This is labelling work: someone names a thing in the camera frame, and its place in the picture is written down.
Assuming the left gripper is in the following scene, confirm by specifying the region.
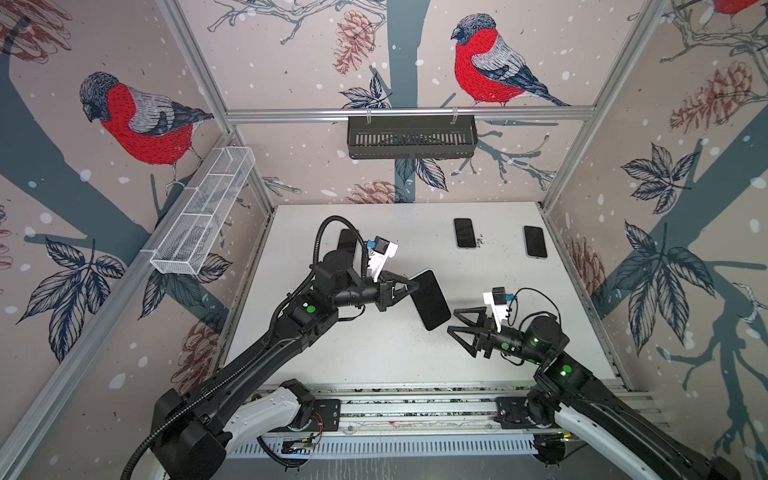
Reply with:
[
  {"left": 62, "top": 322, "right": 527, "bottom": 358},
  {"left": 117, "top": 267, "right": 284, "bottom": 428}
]
[{"left": 331, "top": 270, "right": 419, "bottom": 313}]

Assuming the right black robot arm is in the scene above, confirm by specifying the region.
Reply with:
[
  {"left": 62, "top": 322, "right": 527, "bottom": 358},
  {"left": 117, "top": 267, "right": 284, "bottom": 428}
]
[{"left": 448, "top": 307, "right": 741, "bottom": 479}]

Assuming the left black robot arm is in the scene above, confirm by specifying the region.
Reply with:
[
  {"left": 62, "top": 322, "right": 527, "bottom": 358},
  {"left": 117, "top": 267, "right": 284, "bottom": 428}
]
[{"left": 130, "top": 250, "right": 419, "bottom": 479}]

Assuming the black phone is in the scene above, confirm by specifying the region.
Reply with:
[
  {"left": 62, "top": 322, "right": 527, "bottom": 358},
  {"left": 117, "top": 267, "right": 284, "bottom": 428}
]
[
  {"left": 523, "top": 225, "right": 548, "bottom": 259},
  {"left": 454, "top": 218, "right": 477, "bottom": 249},
  {"left": 337, "top": 228, "right": 358, "bottom": 257}
]

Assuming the black hanging basket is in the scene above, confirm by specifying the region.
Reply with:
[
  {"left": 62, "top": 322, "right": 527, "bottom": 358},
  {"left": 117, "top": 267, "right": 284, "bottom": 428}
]
[{"left": 347, "top": 115, "right": 478, "bottom": 160}]

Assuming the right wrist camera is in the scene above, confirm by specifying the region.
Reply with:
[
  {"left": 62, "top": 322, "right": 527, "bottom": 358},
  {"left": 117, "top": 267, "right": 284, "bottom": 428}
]
[{"left": 483, "top": 287, "right": 516, "bottom": 332}]

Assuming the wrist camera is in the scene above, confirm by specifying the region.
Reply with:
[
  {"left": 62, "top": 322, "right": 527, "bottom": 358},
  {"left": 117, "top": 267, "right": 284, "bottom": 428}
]
[
  {"left": 483, "top": 287, "right": 516, "bottom": 332},
  {"left": 367, "top": 236, "right": 398, "bottom": 283}
]

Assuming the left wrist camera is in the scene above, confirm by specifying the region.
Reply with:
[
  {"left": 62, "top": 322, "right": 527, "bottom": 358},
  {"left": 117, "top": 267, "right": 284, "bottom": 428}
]
[{"left": 367, "top": 236, "right": 398, "bottom": 283}]

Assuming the aluminium mounting rail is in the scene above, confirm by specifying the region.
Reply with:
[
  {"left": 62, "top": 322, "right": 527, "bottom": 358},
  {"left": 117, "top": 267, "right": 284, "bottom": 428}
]
[{"left": 170, "top": 383, "right": 655, "bottom": 439}]

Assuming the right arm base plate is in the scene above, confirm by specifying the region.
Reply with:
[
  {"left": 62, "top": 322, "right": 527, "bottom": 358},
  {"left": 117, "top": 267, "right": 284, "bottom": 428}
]
[{"left": 493, "top": 396, "right": 554, "bottom": 430}]

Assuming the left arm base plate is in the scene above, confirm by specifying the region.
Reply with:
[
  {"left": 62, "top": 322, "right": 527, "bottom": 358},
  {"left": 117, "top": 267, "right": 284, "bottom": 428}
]
[{"left": 275, "top": 399, "right": 341, "bottom": 433}]

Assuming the white wire mesh basket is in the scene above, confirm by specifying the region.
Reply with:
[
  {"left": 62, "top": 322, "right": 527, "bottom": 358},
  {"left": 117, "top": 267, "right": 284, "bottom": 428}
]
[{"left": 150, "top": 146, "right": 255, "bottom": 275}]

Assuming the black corrugated cable hose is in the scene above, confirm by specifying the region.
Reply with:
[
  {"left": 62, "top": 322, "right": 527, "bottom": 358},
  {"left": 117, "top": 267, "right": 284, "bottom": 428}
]
[{"left": 119, "top": 215, "right": 370, "bottom": 480}]

